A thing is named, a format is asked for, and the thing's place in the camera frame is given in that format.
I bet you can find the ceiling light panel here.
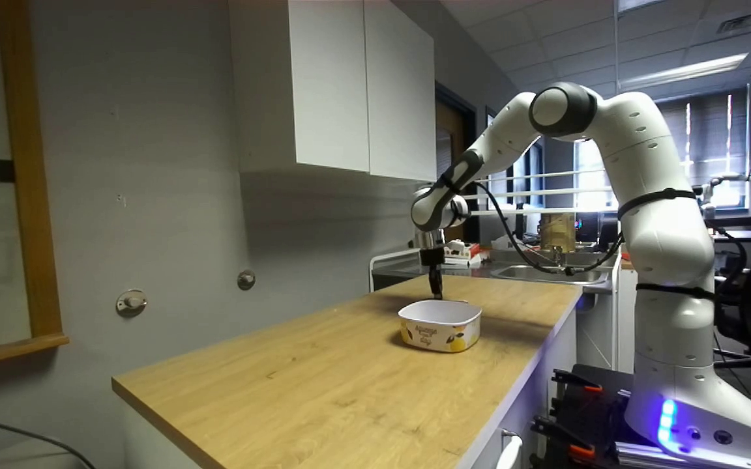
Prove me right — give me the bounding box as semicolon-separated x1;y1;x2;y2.
618;49;751;89

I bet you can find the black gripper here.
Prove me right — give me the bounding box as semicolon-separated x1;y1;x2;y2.
416;228;452;300

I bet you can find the thin black floor cable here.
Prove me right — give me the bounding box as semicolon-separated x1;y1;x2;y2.
0;410;98;469

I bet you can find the white bowl with yellow print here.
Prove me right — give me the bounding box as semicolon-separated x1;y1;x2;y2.
395;297;485;354

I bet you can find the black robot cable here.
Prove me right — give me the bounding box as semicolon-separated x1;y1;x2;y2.
429;165;748;303

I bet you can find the orange black clamp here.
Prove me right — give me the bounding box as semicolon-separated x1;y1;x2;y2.
551;367;630;413
530;418;625;467

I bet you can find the white wall cabinet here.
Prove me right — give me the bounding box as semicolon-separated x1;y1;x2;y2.
226;0;438;185

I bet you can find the stainless steel sink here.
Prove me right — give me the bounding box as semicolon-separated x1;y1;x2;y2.
367;244;615;294

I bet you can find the red and white box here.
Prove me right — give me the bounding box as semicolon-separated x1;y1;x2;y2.
444;238;487;268

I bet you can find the wooden framed whiteboard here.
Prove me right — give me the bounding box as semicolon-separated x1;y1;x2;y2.
0;0;70;375

